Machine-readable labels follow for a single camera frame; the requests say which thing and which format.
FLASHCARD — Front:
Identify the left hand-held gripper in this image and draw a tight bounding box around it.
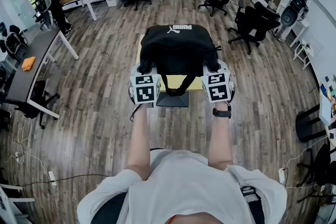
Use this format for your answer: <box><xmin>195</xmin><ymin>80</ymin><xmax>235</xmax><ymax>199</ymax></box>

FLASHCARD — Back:
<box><xmin>129</xmin><ymin>62</ymin><xmax>162</xmax><ymax>105</ymax></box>

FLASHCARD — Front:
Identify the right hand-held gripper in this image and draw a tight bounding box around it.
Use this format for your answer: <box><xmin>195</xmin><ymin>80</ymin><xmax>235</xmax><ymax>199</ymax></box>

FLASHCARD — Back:
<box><xmin>201</xmin><ymin>60</ymin><xmax>236</xmax><ymax>103</ymax></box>

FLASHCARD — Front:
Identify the black backpack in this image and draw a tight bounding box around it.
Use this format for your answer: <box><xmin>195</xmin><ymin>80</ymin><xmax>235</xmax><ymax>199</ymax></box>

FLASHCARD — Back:
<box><xmin>138</xmin><ymin>24</ymin><xmax>222</xmax><ymax>98</ymax></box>

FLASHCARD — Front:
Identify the person's left forearm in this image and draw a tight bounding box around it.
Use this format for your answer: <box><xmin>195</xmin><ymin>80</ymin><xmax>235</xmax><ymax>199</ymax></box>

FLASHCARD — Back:
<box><xmin>125</xmin><ymin>103</ymin><xmax>153</xmax><ymax>182</ymax></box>

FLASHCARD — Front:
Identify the person's right forearm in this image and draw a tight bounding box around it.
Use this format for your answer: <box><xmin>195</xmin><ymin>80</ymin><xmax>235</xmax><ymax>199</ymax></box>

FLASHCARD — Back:
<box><xmin>207</xmin><ymin>101</ymin><xmax>235</xmax><ymax>172</ymax></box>

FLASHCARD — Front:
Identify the yellow wooden table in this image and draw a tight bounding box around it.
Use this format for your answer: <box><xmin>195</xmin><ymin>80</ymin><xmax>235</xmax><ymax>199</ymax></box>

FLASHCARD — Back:
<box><xmin>135</xmin><ymin>34</ymin><xmax>222</xmax><ymax>108</ymax></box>

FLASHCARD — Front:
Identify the black wristwatch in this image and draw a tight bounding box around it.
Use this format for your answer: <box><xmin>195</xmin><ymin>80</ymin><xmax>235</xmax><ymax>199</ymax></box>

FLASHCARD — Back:
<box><xmin>212</xmin><ymin>104</ymin><xmax>232</xmax><ymax>119</ymax></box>

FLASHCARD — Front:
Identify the small white rack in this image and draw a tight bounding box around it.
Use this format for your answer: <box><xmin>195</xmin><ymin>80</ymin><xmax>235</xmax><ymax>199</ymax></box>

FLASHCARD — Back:
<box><xmin>292</xmin><ymin>39</ymin><xmax>316</xmax><ymax>70</ymax></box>

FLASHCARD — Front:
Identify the black round stool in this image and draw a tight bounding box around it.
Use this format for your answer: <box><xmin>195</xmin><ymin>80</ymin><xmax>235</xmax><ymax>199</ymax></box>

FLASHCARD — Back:
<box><xmin>295</xmin><ymin>103</ymin><xmax>329</xmax><ymax>144</ymax></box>

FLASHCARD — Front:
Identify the person's white shirt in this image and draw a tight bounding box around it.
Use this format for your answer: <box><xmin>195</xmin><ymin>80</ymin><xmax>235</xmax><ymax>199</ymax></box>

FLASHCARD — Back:
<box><xmin>77</xmin><ymin>149</ymin><xmax>288</xmax><ymax>224</ymax></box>

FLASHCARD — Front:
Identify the cluttered white desk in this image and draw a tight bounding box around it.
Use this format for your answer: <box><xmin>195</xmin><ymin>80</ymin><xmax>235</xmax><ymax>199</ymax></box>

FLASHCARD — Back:
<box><xmin>318</xmin><ymin>73</ymin><xmax>336</xmax><ymax>148</ymax></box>

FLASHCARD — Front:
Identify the long gray desk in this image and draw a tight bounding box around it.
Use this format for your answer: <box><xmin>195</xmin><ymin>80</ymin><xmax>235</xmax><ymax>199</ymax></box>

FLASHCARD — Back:
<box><xmin>4</xmin><ymin>27</ymin><xmax>80</xmax><ymax>120</ymax></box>

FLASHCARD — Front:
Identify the orange cloth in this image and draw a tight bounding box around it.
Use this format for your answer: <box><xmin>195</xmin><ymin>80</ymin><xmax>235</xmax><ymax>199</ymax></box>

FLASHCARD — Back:
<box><xmin>21</xmin><ymin>56</ymin><xmax>37</xmax><ymax>72</ymax></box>

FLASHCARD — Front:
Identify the black cord loop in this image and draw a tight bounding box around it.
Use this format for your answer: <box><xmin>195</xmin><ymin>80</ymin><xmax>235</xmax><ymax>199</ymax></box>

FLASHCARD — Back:
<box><xmin>129</xmin><ymin>103</ymin><xmax>144</xmax><ymax>122</ymax></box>

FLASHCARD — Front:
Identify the white floor cable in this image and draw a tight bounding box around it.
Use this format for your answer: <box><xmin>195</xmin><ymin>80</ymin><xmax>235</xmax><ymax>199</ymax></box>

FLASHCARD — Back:
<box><xmin>284</xmin><ymin>135</ymin><xmax>329</xmax><ymax>190</ymax></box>
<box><xmin>2</xmin><ymin>118</ymin><xmax>51</xmax><ymax>175</ymax></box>

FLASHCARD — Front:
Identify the black floor cable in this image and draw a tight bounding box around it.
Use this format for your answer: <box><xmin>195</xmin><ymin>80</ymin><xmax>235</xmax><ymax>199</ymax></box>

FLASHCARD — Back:
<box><xmin>20</xmin><ymin>174</ymin><xmax>112</xmax><ymax>187</ymax></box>

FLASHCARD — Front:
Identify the black harness strap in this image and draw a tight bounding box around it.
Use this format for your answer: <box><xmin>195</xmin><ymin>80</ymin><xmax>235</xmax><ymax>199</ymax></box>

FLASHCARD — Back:
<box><xmin>240</xmin><ymin>185</ymin><xmax>266</xmax><ymax>224</ymax></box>

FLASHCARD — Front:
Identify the white furniture frame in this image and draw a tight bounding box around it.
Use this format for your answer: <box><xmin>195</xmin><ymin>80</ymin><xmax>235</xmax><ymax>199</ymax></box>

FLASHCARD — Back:
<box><xmin>0</xmin><ymin>183</ymin><xmax>36</xmax><ymax>224</ymax></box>

